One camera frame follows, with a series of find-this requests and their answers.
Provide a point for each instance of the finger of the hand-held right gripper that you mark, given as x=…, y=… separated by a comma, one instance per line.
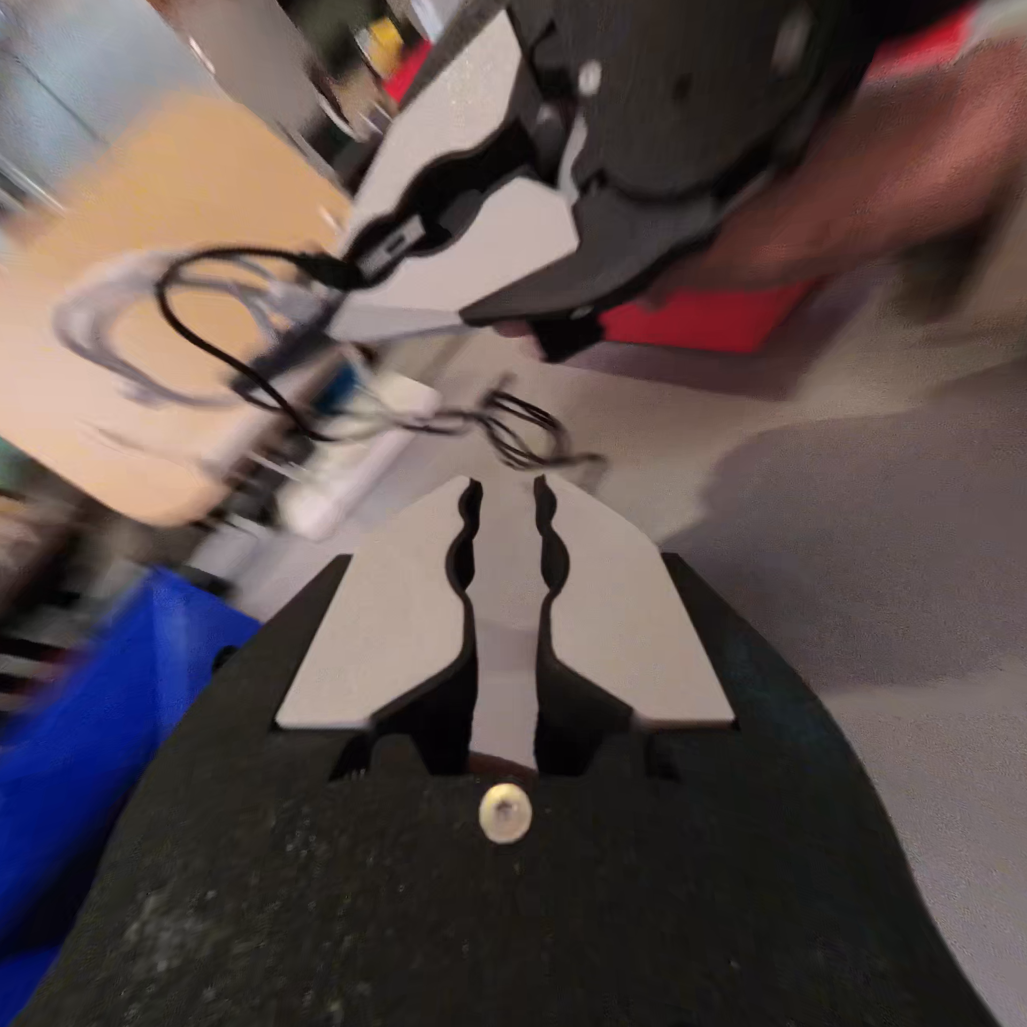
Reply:
x=449, y=96
x=497, y=249

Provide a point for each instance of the person's right hand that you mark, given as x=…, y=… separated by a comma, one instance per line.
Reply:
x=882, y=176

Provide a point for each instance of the grey desk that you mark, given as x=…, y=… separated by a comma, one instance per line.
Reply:
x=802, y=521

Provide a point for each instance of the slim grey USB hub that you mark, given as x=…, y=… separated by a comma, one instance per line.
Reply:
x=393, y=241

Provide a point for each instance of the wooden side table top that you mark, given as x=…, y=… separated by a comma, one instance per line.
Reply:
x=160, y=200

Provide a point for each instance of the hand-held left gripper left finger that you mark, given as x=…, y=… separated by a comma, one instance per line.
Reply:
x=385, y=634

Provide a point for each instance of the red plastic bin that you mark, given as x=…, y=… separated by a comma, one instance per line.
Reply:
x=722, y=321

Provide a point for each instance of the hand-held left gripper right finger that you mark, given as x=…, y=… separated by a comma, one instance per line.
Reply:
x=634, y=634

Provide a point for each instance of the blue plastic bin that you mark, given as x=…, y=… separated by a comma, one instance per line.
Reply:
x=96, y=722

